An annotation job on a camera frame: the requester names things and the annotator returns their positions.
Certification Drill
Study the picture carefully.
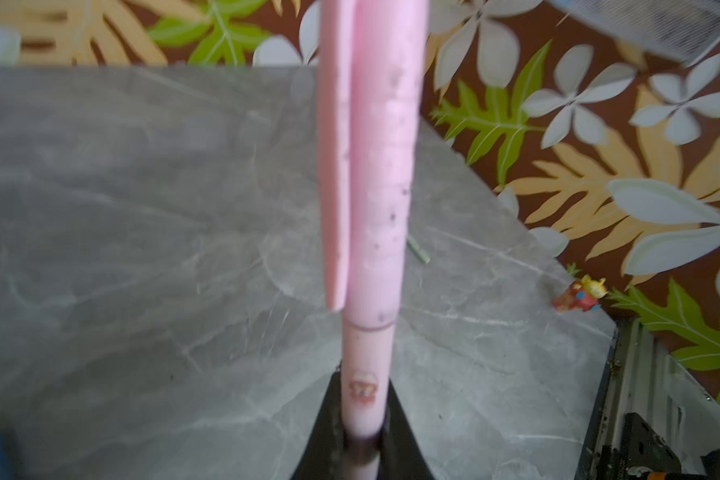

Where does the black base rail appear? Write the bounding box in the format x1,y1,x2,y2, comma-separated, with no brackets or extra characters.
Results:
575,320,720,479

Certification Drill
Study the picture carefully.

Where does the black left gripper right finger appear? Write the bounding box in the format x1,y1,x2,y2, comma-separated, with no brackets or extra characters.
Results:
383,392,435,480

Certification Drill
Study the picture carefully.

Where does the white wire basket right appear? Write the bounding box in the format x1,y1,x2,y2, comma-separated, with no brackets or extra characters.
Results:
551,0,720,66

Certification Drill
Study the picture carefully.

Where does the green pen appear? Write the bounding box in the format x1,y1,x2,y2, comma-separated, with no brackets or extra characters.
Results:
406,235,431,265

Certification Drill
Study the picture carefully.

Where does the small red yellow toy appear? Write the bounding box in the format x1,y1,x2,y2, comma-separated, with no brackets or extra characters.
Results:
552,275,608,312

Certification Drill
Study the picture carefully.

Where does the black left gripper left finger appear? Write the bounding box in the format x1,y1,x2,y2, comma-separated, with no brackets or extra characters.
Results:
291,370,344,480

